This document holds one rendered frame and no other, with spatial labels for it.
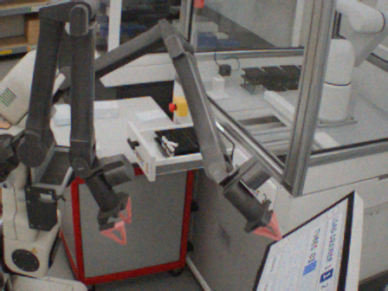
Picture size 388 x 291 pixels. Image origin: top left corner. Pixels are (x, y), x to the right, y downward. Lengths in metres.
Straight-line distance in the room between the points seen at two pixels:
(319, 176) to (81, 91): 0.89
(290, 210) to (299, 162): 0.19
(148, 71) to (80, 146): 1.61
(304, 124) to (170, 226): 1.06
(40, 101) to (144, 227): 1.29
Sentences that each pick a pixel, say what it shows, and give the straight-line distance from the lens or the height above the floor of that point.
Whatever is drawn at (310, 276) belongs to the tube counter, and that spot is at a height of 1.12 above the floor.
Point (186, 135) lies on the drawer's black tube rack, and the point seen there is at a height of 0.90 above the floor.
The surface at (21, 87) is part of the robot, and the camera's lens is 1.43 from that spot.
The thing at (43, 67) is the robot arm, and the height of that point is 1.46.
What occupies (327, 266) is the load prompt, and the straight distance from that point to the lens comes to 1.16.
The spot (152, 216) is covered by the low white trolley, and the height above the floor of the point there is 0.45.
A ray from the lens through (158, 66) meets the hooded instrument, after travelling 2.85.
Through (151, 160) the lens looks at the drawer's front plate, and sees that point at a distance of 1.93.
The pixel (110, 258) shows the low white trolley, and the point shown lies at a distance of 2.50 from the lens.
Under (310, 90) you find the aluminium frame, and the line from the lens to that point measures 1.60.
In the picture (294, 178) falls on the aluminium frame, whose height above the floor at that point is 1.01.
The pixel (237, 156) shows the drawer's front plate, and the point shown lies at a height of 0.91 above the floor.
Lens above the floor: 1.88
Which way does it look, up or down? 28 degrees down
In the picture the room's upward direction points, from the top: 5 degrees clockwise
